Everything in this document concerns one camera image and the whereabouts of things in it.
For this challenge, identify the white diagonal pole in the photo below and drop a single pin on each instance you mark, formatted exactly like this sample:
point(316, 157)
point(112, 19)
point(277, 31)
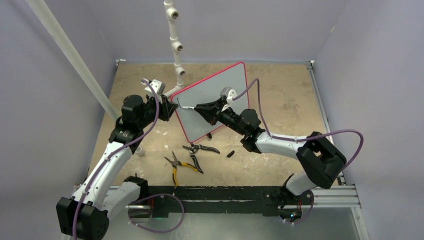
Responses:
point(75, 31)

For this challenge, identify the white pvc pipe stand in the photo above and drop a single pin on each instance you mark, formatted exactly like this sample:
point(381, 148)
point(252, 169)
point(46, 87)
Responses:
point(172, 15)

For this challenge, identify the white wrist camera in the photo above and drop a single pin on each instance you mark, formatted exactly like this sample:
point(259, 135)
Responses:
point(155, 86)
point(228, 94)

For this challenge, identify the black whiteboard marker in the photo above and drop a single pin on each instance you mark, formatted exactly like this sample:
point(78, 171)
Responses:
point(184, 107)

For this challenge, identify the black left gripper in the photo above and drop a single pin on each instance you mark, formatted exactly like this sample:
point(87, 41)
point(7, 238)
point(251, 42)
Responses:
point(167, 108)

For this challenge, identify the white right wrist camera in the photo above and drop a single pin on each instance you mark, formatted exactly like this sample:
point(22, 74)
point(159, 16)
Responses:
point(228, 94)

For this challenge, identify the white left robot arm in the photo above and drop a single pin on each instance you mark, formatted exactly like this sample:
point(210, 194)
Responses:
point(86, 215)

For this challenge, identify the pink framed whiteboard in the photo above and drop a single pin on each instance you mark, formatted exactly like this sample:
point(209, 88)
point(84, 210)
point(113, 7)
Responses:
point(205, 91)

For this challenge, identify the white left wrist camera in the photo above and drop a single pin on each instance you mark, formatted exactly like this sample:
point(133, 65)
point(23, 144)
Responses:
point(155, 86)

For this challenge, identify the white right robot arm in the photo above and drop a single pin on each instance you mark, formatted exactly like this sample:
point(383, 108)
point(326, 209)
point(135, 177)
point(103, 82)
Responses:
point(320, 159)

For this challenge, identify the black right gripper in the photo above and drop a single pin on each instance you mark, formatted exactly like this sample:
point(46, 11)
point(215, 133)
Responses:
point(211, 111)

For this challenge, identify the black marker cap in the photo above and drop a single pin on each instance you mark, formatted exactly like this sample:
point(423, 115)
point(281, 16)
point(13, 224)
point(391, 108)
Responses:
point(229, 155)

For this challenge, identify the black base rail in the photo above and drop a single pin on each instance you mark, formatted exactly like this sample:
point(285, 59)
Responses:
point(269, 201)

